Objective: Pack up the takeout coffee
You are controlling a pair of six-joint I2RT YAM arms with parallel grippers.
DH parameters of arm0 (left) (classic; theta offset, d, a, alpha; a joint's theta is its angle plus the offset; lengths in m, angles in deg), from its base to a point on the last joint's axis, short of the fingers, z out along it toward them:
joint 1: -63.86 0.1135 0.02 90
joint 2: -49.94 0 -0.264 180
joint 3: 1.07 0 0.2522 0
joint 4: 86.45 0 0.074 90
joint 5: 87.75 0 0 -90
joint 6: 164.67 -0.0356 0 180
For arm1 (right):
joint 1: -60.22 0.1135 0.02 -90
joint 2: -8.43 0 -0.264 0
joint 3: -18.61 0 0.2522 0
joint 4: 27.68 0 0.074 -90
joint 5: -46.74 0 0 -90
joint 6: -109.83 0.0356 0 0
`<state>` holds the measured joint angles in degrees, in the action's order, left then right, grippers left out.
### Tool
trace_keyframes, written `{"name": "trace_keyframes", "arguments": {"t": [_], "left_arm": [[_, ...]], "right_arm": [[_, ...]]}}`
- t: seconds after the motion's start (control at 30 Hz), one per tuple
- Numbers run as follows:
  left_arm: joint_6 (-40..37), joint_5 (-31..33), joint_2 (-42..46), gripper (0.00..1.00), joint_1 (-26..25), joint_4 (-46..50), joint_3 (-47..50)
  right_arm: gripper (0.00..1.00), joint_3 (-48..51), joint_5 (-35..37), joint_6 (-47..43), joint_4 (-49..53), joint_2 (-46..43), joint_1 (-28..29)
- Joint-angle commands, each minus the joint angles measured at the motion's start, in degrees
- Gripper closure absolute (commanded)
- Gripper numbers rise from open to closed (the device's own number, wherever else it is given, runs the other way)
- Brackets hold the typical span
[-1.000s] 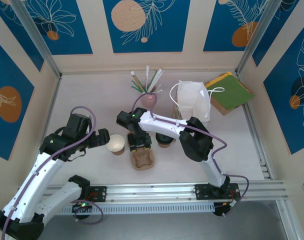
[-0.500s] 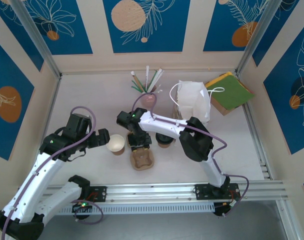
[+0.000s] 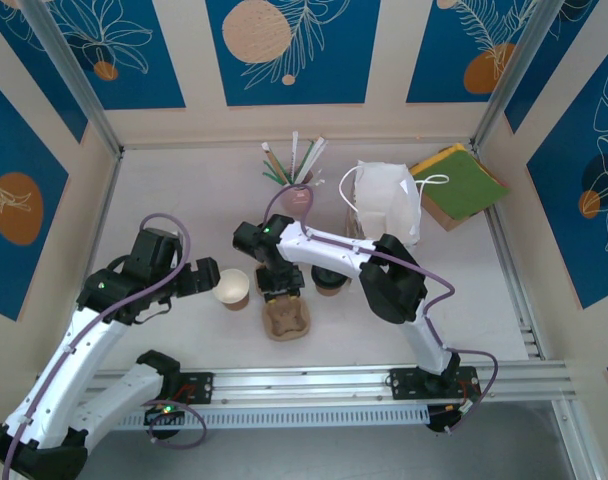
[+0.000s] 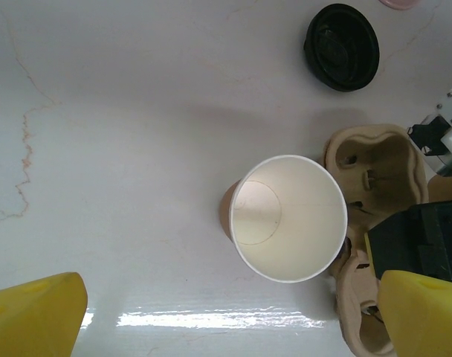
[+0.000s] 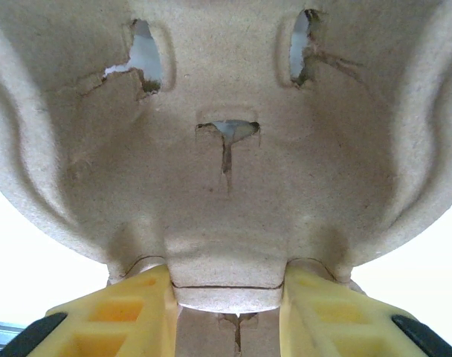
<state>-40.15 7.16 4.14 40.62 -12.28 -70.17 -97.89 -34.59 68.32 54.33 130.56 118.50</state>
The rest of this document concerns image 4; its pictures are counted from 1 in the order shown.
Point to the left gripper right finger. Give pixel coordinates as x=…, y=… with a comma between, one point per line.
x=426, y=320

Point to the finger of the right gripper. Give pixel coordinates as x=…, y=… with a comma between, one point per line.
x=393, y=245

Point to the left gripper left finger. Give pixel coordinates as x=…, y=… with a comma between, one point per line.
x=29, y=320

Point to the brown paper cup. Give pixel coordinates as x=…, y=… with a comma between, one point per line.
x=289, y=223
x=447, y=189

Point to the cardboard cup carrier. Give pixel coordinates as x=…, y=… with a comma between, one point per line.
x=397, y=148

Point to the black plastic cup lid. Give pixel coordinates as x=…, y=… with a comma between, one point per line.
x=341, y=46

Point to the pink straw holder cup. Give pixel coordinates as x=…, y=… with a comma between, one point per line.
x=398, y=3

